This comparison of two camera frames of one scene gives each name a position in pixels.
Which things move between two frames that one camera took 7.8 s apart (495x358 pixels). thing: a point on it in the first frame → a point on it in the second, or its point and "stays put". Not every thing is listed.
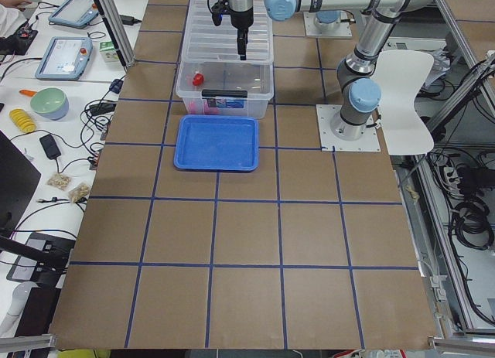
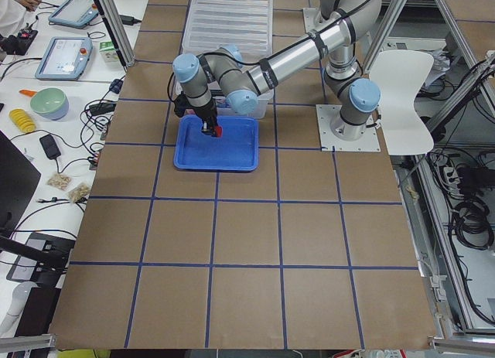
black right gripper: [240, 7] → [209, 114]
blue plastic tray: [216, 144] stays put
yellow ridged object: [22, 120] stays put
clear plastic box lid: [207, 43] stays put
